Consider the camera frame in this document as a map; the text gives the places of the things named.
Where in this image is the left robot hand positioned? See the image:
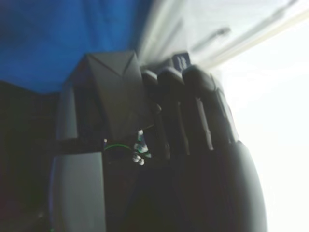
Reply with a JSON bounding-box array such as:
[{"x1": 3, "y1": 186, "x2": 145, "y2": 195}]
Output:
[{"x1": 49, "y1": 64, "x2": 269, "y2": 232}]

